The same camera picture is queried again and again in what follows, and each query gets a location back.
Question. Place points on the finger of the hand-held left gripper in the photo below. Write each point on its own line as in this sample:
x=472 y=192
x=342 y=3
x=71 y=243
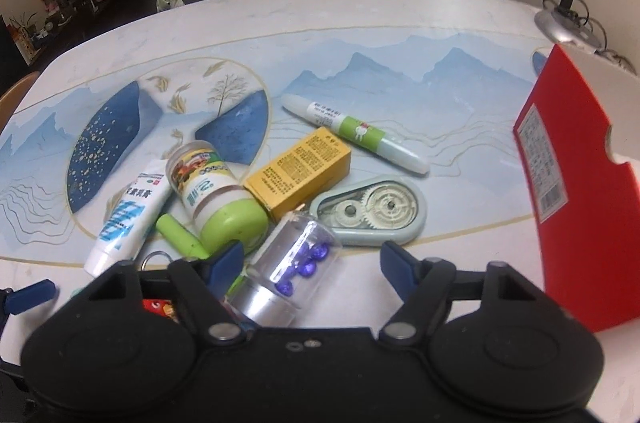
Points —
x=31 y=296

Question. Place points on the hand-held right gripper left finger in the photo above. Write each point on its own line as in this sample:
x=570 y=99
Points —
x=224 y=264

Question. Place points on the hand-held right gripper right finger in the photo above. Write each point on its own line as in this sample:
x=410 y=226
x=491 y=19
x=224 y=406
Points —
x=398 y=264

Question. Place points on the pale blue correction tape dispenser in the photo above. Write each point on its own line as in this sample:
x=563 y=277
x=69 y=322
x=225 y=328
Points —
x=375 y=213

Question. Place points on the clear bottle with blue capsules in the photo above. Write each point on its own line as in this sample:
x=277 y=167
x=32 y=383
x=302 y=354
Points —
x=295 y=263

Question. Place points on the white tube with blue label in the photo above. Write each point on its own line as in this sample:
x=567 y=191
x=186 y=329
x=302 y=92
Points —
x=125 y=213

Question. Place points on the red cardboard box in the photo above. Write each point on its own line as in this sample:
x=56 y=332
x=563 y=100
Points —
x=585 y=213

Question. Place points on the green marker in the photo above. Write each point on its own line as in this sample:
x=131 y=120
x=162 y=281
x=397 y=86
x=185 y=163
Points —
x=180 y=237

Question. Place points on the jar with green lid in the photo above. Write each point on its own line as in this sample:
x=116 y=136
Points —
x=215 y=198

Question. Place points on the yellow cardboard box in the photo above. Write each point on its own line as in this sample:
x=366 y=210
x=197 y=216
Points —
x=295 y=170

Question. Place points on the white and green pen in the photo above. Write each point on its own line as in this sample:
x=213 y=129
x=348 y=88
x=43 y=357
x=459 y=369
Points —
x=350 y=130

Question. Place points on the wooden chair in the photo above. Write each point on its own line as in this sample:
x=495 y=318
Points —
x=15 y=95

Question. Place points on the dark low cabinet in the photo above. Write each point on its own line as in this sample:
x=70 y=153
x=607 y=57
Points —
x=75 y=8

